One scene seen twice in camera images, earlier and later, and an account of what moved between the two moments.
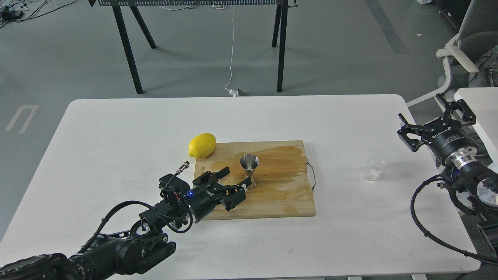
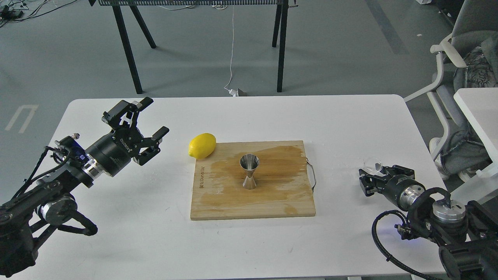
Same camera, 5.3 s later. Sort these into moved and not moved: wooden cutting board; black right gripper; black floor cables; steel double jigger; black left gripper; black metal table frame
Moved: black left gripper; black right gripper
Not moved: steel double jigger; black floor cables; wooden cutting board; black metal table frame
